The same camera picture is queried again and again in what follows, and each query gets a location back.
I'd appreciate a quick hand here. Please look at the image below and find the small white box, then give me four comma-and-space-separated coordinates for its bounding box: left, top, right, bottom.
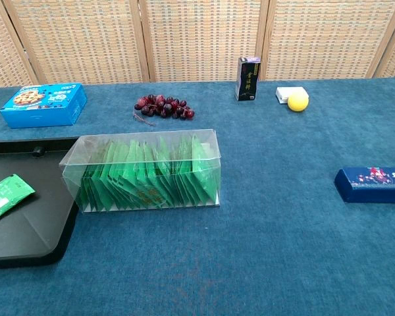
275, 86, 307, 105

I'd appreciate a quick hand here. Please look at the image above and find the black plastic tray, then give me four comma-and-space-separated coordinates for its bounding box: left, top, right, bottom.
0, 136, 82, 271

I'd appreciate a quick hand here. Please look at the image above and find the clear plastic box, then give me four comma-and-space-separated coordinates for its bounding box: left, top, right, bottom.
59, 128, 222, 214

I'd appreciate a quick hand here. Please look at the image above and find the woven rattan folding screen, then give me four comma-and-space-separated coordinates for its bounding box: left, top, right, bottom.
0, 0, 395, 90

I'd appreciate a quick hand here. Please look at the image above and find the dark blue long box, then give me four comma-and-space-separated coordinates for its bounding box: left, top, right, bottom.
334, 166, 395, 204

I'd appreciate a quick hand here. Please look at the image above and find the yellow ball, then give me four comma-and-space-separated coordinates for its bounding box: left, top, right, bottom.
287, 92, 310, 113

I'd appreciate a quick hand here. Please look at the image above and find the black drink carton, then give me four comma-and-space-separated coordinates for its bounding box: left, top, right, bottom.
234, 56, 262, 101

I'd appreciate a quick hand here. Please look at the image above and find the blue cookie box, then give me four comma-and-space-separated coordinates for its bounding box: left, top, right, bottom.
0, 82, 88, 129

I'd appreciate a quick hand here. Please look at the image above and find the bunch of red grapes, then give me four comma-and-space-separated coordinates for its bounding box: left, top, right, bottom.
132, 94, 196, 127

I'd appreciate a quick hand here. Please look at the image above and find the blue table cloth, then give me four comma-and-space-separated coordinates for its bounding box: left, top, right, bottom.
0, 77, 395, 316

